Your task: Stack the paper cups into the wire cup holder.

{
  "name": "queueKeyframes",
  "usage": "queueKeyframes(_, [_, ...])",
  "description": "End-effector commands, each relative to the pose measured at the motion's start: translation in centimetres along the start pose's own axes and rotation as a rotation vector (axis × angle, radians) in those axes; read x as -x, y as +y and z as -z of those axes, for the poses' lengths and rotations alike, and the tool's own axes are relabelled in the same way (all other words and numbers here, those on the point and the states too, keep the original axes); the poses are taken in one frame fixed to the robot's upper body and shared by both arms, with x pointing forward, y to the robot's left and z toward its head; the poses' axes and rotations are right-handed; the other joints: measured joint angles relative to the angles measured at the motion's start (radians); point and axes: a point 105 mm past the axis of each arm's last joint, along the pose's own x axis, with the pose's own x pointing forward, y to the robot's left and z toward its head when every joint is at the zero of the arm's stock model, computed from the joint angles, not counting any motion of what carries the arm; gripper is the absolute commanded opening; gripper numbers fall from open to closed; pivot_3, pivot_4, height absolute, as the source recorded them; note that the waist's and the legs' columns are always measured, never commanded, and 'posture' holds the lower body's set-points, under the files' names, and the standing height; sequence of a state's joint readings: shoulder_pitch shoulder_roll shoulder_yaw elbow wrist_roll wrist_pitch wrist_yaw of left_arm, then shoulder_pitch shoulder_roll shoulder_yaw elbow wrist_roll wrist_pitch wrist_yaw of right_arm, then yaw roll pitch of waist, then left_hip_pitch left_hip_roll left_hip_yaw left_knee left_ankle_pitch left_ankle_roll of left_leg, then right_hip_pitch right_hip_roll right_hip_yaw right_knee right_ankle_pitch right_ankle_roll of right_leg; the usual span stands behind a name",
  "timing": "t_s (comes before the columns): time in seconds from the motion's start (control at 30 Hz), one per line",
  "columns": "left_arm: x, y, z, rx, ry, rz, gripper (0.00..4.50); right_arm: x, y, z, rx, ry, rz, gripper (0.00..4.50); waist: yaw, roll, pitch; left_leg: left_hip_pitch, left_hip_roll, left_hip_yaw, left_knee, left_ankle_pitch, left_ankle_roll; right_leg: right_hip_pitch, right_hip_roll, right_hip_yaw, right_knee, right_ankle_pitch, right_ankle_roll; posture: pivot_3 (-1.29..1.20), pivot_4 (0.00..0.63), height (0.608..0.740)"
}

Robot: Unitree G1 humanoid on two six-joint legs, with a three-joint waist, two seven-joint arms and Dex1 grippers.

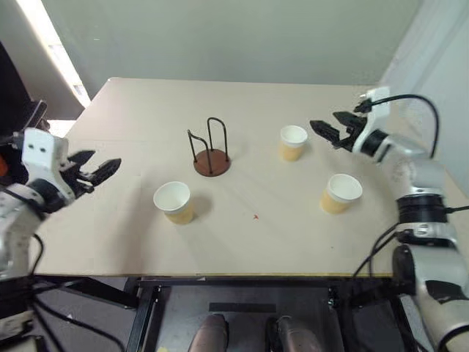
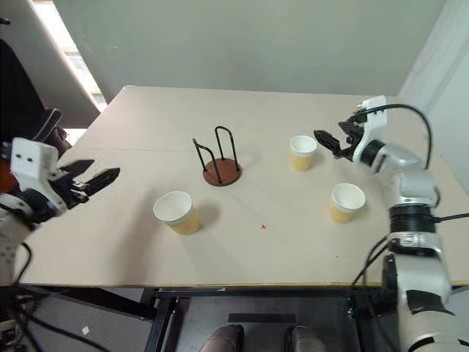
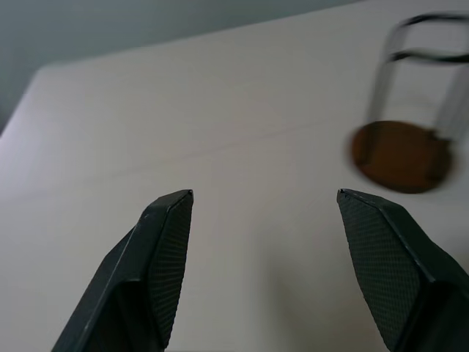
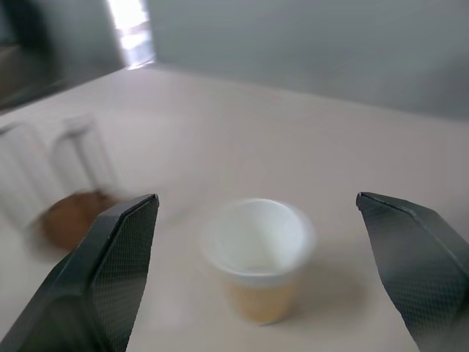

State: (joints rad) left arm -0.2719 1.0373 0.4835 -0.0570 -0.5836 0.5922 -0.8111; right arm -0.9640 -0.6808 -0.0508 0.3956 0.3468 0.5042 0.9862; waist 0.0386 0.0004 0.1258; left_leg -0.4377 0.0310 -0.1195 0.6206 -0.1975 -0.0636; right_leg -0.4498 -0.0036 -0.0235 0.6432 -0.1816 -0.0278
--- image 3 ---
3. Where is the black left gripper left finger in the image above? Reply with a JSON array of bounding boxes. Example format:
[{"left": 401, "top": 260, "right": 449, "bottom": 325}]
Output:
[{"left": 50, "top": 188, "right": 194, "bottom": 352}]

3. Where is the wire rack with wooden base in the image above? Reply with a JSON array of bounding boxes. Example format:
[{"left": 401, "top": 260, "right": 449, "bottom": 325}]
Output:
[{"left": 344, "top": 12, "right": 469, "bottom": 195}]

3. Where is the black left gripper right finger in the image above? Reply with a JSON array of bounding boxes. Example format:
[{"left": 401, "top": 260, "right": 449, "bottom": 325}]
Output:
[{"left": 336, "top": 188, "right": 469, "bottom": 352}]

